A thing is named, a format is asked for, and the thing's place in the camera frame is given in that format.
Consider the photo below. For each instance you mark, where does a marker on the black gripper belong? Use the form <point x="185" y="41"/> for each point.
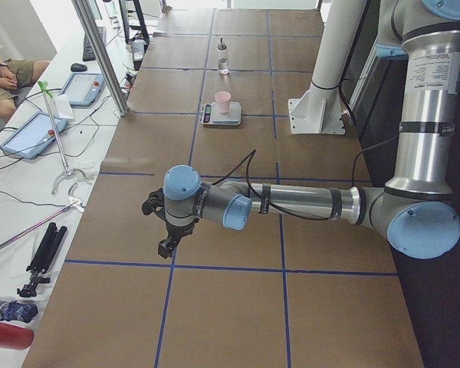
<point x="177" y="231"/>

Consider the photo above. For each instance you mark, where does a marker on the pink plastic cup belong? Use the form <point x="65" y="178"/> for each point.
<point x="223" y="100"/>

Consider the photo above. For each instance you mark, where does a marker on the glass sauce bottle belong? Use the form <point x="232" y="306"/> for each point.
<point x="222" y="55"/>

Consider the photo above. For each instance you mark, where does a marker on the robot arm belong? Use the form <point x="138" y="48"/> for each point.
<point x="411" y="211"/>

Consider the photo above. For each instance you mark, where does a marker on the silver kitchen scale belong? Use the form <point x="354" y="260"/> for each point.
<point x="212" y="117"/>

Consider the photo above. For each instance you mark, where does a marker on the pink thin rod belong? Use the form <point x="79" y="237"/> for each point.
<point x="75" y="203"/>

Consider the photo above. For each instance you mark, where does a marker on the black folded tripod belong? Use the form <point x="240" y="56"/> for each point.
<point x="42" y="260"/>

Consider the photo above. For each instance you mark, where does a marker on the near blue teach pendant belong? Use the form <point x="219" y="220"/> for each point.
<point x="32" y="138"/>

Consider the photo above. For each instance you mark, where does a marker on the blue teach pendant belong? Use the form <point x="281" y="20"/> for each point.
<point x="82" y="88"/>
<point x="32" y="138"/>

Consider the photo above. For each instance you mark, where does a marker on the white paper sheet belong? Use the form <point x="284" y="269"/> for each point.
<point x="63" y="107"/>

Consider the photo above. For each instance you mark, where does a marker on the far blue teach pendant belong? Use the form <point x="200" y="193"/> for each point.
<point x="82" y="88"/>

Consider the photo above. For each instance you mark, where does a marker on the red water bottle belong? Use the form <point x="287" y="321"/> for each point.
<point x="15" y="338"/>

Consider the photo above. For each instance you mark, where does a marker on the black computer mouse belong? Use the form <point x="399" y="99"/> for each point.
<point x="78" y="67"/>

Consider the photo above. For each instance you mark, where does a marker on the black keyboard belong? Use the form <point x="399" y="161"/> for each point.
<point x="88" y="51"/>

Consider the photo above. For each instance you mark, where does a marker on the person in brown shirt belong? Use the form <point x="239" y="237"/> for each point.
<point x="14" y="75"/>

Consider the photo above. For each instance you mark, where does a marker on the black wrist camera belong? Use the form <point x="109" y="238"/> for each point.
<point x="155" y="204"/>

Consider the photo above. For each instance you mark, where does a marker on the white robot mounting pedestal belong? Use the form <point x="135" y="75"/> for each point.
<point x="319" y="111"/>

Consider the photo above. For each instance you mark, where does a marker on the aluminium frame post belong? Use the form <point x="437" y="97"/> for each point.
<point x="89" y="26"/>

